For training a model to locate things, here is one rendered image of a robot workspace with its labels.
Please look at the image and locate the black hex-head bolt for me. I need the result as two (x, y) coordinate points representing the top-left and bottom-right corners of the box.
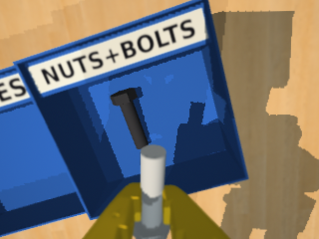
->
(110, 88), (149, 149)

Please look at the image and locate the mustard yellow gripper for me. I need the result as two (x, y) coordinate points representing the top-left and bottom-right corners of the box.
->
(82, 182), (230, 239)

